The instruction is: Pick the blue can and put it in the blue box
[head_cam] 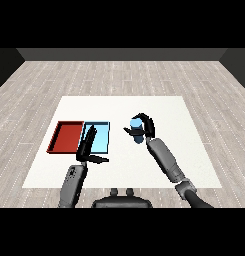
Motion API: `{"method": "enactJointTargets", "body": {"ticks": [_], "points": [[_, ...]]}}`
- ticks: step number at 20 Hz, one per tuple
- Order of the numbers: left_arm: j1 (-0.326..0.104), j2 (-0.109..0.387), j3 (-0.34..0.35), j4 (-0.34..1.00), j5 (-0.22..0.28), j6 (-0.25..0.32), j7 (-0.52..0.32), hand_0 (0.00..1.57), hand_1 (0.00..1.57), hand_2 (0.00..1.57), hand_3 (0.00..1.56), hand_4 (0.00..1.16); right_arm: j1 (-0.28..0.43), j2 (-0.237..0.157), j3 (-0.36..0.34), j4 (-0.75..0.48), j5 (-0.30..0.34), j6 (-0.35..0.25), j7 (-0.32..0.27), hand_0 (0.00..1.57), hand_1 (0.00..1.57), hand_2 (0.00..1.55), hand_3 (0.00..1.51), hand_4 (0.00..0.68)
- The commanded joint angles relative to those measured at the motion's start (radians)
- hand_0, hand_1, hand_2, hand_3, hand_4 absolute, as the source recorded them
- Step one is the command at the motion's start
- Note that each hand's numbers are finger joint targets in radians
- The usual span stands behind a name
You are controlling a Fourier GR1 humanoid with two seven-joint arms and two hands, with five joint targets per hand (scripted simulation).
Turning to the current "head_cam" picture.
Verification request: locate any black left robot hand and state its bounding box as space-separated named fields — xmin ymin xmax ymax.
xmin=75 ymin=124 xmax=110 ymax=165

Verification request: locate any red shallow open box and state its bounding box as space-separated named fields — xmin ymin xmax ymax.
xmin=46 ymin=120 xmax=85 ymax=155

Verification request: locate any dark grey robot body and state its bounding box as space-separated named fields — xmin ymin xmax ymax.
xmin=91 ymin=188 xmax=154 ymax=209

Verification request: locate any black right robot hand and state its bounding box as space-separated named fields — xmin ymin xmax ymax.
xmin=123 ymin=113 xmax=156 ymax=140

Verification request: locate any blue can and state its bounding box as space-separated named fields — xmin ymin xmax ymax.
xmin=129 ymin=118 xmax=145 ymax=145

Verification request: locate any light blue shallow open box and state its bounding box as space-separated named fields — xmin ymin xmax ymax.
xmin=76 ymin=121 xmax=111 ymax=155

